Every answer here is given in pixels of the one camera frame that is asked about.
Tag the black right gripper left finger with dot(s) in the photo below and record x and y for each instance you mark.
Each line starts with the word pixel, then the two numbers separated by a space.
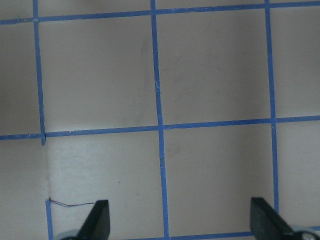
pixel 97 225

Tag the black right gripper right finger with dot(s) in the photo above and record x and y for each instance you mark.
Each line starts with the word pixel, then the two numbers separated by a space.
pixel 267 224

